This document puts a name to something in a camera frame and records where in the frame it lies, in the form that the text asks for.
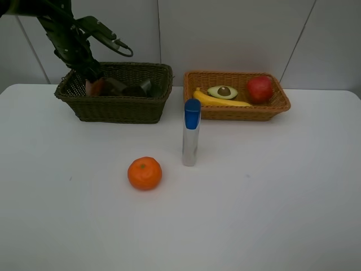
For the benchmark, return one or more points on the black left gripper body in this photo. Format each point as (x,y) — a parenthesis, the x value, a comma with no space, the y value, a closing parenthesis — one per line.
(76,54)

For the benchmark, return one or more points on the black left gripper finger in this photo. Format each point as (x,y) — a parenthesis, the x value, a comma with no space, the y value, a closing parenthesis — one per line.
(91,73)

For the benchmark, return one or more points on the pink bottle white cap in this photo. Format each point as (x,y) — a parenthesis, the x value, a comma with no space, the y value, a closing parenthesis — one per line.
(94,89)

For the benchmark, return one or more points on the translucent pink plastic cup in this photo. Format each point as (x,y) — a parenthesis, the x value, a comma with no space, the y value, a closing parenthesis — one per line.
(111,87)

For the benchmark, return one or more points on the dark green pump bottle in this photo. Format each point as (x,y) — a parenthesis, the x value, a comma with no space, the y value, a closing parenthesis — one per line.
(149,89)

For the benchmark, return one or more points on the white tube blue cap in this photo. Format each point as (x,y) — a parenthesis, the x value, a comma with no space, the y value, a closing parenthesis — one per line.
(191,121)

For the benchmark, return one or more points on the orange tangerine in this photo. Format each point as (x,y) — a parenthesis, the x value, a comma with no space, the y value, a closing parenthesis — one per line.
(144,173)

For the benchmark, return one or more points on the yellow banana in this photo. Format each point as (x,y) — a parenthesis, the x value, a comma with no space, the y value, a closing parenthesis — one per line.
(207,100)

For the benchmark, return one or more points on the halved avocado with pit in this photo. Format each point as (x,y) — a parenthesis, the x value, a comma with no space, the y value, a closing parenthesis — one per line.
(222,92)

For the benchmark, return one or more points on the red apple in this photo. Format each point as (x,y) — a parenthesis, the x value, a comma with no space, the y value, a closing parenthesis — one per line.
(259,89)

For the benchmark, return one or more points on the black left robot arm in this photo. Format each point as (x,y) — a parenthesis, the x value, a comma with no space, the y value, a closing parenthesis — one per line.
(69,38)

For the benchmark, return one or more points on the dark green wicker basket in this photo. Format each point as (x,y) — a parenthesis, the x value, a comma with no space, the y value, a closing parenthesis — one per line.
(123,109)

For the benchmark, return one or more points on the orange wicker basket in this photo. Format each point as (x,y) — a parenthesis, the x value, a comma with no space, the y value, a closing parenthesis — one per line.
(203,80)

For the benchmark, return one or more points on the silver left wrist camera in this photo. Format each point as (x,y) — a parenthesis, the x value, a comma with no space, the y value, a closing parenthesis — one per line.
(92,27)

